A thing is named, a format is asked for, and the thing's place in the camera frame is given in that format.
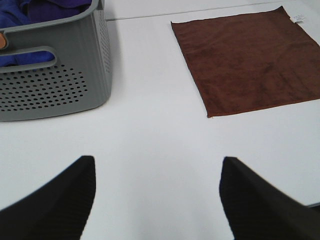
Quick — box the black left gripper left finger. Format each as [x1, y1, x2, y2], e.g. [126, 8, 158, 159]
[0, 155, 96, 240]

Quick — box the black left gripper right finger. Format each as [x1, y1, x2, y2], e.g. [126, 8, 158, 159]
[219, 157, 320, 240]

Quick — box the brown towel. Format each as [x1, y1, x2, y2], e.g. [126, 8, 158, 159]
[171, 6, 320, 118]

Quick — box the grey perforated plastic basket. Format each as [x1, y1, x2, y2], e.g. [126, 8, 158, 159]
[0, 0, 112, 122]

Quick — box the purple towel in basket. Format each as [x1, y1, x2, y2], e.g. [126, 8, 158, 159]
[26, 0, 92, 23]

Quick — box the blue towel in basket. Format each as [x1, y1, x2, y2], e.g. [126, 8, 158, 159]
[0, 0, 55, 67]

